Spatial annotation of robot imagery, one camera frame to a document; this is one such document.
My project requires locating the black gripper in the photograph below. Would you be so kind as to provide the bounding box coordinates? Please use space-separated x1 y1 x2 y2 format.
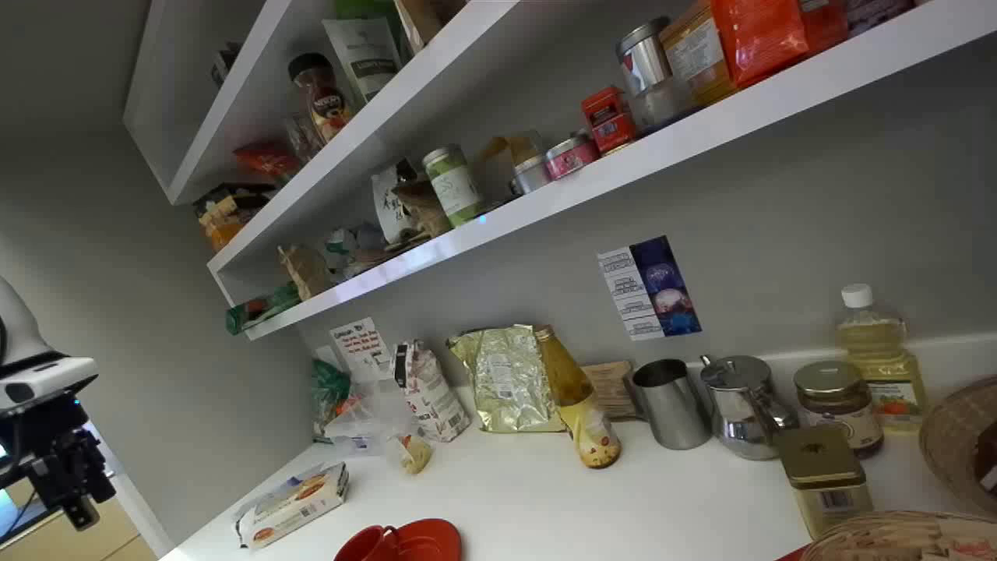
18 398 118 533

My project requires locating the red cup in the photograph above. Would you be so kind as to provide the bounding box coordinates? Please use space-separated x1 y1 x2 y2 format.
333 523 405 561

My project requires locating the red plate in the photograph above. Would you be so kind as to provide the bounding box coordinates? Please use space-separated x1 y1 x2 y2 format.
391 513 466 561

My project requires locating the steel cup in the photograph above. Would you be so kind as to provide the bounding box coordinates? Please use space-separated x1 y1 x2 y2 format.
630 354 713 451

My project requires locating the white long wrap box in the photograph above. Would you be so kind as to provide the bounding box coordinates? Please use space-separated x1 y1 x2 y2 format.
231 461 352 550

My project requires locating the green flat packet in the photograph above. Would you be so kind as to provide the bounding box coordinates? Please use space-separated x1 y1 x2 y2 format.
223 282 306 335

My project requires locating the green plastic bag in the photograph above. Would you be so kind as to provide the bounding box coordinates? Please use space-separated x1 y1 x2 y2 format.
310 353 356 423

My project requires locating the clear plastic bag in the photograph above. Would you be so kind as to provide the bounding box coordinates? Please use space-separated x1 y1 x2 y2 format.
320 383 419 461

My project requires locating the white red paper card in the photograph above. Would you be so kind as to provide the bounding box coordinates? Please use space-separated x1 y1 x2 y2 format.
328 315 399 390

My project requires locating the yellow packets stack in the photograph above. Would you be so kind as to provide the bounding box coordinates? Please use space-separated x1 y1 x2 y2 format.
195 184 273 251

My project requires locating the tan small bag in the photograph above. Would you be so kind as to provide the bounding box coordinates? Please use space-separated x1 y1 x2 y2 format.
273 243 338 302

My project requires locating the small yellow object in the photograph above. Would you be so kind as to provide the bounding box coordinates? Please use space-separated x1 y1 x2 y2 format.
399 434 436 476

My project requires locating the bluish grey bag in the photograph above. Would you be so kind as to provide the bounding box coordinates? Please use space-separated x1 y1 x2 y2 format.
320 222 394 282

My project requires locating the red flat packet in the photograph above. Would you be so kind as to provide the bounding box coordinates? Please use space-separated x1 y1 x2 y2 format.
231 137 306 187

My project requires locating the white printed bag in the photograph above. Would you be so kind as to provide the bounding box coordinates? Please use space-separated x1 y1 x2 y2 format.
369 158 419 248

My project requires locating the gold foil bag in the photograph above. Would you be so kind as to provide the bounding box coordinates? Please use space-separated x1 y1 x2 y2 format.
447 322 570 435

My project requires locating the dark brown packet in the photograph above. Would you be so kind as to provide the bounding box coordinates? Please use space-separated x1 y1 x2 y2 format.
391 158 452 243

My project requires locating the thick white shelf board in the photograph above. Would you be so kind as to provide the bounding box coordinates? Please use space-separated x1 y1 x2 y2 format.
166 0 525 209
206 0 997 342

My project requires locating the small dark object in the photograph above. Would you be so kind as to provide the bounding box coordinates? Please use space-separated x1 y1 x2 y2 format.
209 39 244 86

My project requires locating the dark lidded jar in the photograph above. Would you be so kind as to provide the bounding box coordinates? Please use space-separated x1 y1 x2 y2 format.
285 51 356 144

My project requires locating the white standing pouch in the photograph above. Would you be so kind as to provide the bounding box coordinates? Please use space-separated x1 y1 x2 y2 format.
318 10 405 107

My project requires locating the tan paper bag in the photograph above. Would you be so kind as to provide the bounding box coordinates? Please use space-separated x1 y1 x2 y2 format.
474 131 541 205

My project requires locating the small brown packet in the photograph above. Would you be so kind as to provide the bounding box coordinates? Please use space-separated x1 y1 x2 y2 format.
580 359 642 423

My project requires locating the small white tin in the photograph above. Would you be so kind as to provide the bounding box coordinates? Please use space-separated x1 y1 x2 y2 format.
509 153 555 197

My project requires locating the pink round tin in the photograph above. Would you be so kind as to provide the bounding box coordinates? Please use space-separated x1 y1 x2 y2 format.
541 134 601 184

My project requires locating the brown cardboard box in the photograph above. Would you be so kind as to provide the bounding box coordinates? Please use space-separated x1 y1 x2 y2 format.
394 0 472 55

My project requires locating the small red box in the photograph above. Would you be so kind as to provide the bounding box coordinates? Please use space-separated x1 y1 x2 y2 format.
578 83 642 155

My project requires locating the steel pot with lid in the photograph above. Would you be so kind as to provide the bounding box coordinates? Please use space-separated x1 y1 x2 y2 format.
694 353 803 463

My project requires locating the wide steel can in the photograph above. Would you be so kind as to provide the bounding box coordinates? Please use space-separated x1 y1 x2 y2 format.
624 75 697 137

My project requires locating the tall steel can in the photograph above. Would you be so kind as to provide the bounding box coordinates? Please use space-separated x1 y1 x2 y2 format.
617 12 676 95

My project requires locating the gold rectangular tin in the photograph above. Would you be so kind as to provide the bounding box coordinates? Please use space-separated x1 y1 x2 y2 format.
772 422 878 542

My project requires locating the glass jar gold lid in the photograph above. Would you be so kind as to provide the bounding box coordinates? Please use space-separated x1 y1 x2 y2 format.
793 359 889 459

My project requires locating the yellow oil bottle white cap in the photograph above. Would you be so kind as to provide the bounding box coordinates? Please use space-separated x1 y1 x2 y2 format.
831 281 932 434

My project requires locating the flat wicker tray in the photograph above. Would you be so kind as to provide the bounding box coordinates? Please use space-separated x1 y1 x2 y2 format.
775 507 997 561

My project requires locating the orange red bag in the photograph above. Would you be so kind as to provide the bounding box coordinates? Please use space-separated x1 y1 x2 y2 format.
707 0 814 89

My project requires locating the round wicker basket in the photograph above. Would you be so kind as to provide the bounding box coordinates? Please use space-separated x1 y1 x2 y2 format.
915 373 997 517

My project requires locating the blue white wall leaflet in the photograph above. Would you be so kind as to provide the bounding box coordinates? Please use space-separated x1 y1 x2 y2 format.
594 233 703 342

